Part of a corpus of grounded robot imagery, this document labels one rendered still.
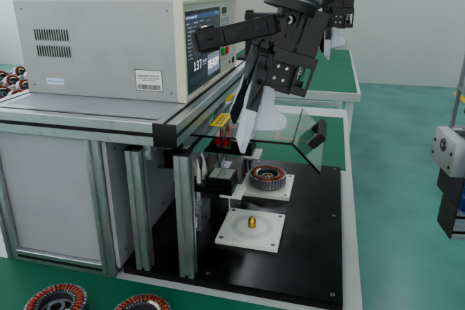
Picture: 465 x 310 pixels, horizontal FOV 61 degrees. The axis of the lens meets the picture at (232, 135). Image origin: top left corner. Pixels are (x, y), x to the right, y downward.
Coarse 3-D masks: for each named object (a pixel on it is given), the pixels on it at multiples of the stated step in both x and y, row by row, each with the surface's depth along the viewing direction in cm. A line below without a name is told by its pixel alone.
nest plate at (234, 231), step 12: (228, 216) 103; (240, 216) 103; (264, 216) 103; (276, 216) 103; (228, 228) 98; (240, 228) 98; (252, 228) 98; (264, 228) 98; (276, 228) 98; (216, 240) 94; (228, 240) 93; (240, 240) 93; (252, 240) 93; (264, 240) 93; (276, 240) 93; (276, 252) 91
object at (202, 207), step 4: (204, 200) 102; (208, 200) 102; (200, 204) 101; (204, 204) 101; (208, 204) 102; (196, 208) 98; (200, 208) 99; (204, 208) 99; (208, 208) 103; (196, 212) 97; (200, 212) 97; (204, 212) 99; (208, 212) 103; (196, 216) 97; (200, 216) 97; (204, 216) 99; (208, 216) 103; (200, 220) 97; (204, 220) 100; (200, 224) 98; (204, 224) 100; (200, 228) 98
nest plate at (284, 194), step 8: (248, 176) 125; (288, 176) 125; (248, 184) 120; (288, 184) 120; (248, 192) 115; (256, 192) 115; (264, 192) 115; (272, 192) 115; (280, 192) 115; (288, 192) 115; (288, 200) 113
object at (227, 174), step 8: (216, 168) 98; (224, 168) 98; (208, 176) 94; (216, 176) 94; (224, 176) 94; (232, 176) 94; (208, 184) 94; (216, 184) 93; (224, 184) 93; (232, 184) 94; (240, 184) 99; (200, 192) 101; (208, 192) 94; (216, 192) 94; (224, 192) 93; (232, 192) 94; (240, 192) 95; (200, 200) 102
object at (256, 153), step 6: (210, 144) 119; (222, 144) 119; (234, 144) 115; (252, 144) 115; (204, 150) 118; (210, 150) 118; (216, 150) 117; (222, 150) 117; (228, 150) 116; (234, 150) 116; (246, 150) 115; (252, 150) 115; (258, 150) 119; (222, 156) 121; (246, 156) 116; (252, 156) 116; (258, 156) 115; (222, 162) 122
